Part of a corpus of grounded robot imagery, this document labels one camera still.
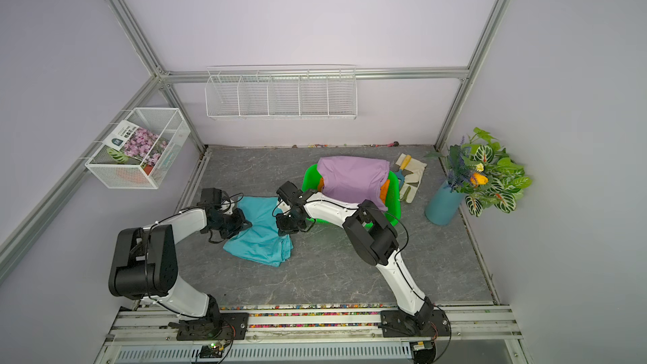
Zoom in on teal pants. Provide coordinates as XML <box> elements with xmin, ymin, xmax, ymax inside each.
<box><xmin>223</xmin><ymin>196</ymin><xmax>293</xmax><ymax>267</ymax></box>

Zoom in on green plastic basket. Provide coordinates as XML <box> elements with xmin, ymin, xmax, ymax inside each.
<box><xmin>302</xmin><ymin>164</ymin><xmax>401</xmax><ymax>227</ymax></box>

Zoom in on purple pants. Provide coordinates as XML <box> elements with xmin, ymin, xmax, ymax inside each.
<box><xmin>317</xmin><ymin>156</ymin><xmax>390</xmax><ymax>212</ymax></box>

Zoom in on orange pants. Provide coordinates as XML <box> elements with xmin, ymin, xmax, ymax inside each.
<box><xmin>317</xmin><ymin>178</ymin><xmax>390</xmax><ymax>203</ymax></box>

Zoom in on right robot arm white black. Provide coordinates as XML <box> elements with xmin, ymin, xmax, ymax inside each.
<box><xmin>275</xmin><ymin>181</ymin><xmax>435</xmax><ymax>330</ymax></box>

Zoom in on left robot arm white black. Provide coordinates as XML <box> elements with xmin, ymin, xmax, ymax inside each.
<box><xmin>108</xmin><ymin>188</ymin><xmax>251</xmax><ymax>327</ymax></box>

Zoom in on purple flower seed packet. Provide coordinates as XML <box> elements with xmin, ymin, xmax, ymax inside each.
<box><xmin>102</xmin><ymin>120</ymin><xmax>168</xmax><ymax>175</ymax></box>

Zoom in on teal garden hand fork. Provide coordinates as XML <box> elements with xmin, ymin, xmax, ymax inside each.
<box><xmin>391</xmin><ymin>153</ymin><xmax>411</xmax><ymax>188</ymax></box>

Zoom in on teal vase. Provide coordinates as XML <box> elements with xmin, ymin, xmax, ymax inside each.
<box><xmin>425</xmin><ymin>180</ymin><xmax>465</xmax><ymax>226</ymax></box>

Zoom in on artificial green plant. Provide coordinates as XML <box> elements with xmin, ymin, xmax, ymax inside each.
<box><xmin>426</xmin><ymin>127</ymin><xmax>532</xmax><ymax>217</ymax></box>

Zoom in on white wire side basket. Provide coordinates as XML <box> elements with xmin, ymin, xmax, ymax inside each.
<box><xmin>85</xmin><ymin>107</ymin><xmax>190</xmax><ymax>190</ymax></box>

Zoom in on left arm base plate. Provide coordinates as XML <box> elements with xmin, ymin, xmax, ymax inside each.
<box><xmin>168</xmin><ymin>313</ymin><xmax>249</xmax><ymax>341</ymax></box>

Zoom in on white wire wall shelf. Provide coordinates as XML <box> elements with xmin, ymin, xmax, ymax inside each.
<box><xmin>205</xmin><ymin>64</ymin><xmax>358</xmax><ymax>120</ymax></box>

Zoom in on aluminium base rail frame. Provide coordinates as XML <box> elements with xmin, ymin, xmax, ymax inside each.
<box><xmin>96</xmin><ymin>303</ymin><xmax>532</xmax><ymax>363</ymax></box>

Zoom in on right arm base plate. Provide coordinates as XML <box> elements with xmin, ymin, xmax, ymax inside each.
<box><xmin>377</xmin><ymin>308</ymin><xmax>451</xmax><ymax>339</ymax></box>

